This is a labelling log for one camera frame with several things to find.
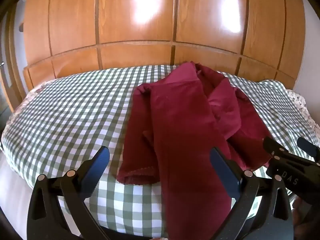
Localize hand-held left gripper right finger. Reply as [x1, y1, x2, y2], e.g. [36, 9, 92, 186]
[209, 147, 294, 240]

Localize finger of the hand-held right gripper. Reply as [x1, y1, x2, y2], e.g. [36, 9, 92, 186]
[297, 137, 320, 162]
[263, 136, 291, 161]

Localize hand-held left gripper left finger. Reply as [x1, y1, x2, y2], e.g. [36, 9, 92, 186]
[26, 146, 111, 240]

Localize maroon pants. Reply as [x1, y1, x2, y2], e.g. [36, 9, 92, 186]
[116, 60, 274, 240]

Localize green white checked blanket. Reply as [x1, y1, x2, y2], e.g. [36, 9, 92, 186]
[1, 64, 320, 239]

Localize white bed sheet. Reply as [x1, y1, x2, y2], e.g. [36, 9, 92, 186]
[0, 152, 83, 240]

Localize wooden wardrobe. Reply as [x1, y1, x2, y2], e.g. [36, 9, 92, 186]
[22, 0, 307, 93]

